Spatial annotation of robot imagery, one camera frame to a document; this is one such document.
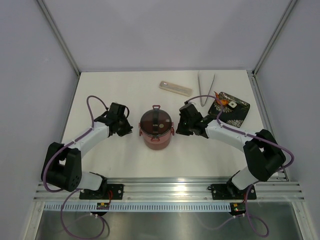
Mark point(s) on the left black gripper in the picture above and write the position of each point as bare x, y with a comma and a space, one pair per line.
127, 130

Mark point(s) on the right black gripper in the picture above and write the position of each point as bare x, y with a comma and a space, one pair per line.
180, 130

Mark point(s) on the dark red steel bowl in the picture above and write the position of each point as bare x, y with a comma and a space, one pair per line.
157, 143

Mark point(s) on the pink steel bowl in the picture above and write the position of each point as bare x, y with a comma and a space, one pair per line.
170, 132

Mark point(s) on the grey transparent lid with handle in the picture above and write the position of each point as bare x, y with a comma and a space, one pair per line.
155, 121

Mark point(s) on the metal tongs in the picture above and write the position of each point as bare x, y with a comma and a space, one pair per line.
205, 82

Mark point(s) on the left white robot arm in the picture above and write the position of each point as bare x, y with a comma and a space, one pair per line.
62, 168

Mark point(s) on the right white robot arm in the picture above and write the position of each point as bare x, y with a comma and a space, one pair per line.
263, 155

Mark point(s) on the orange shrimp on tray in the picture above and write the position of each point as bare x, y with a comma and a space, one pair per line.
221, 101

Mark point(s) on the black floral food tray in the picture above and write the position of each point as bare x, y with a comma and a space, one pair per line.
235, 112

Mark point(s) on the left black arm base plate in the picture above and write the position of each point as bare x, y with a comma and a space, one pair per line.
105, 192

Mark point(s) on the aluminium front rail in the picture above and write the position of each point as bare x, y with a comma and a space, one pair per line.
195, 189

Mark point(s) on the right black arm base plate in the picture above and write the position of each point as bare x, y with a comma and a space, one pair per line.
227, 191

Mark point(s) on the white slotted cable duct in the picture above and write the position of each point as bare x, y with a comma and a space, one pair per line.
140, 207

